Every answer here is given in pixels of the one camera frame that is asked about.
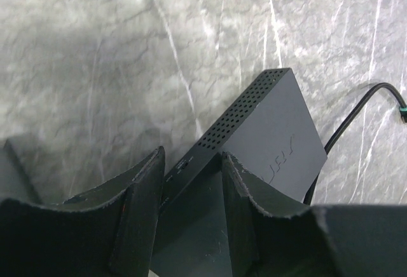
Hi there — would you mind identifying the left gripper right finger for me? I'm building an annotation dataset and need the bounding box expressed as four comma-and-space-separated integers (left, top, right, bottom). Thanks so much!
222, 152, 406, 276

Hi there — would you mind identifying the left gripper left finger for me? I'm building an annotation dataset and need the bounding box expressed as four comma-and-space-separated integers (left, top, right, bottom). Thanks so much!
1, 147, 165, 276

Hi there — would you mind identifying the black ethernet cable with plug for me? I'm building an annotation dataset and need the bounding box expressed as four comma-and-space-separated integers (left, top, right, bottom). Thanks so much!
301, 82, 407, 206

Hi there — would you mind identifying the black network switch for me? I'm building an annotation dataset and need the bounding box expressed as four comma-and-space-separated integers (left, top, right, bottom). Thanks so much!
151, 68, 327, 276

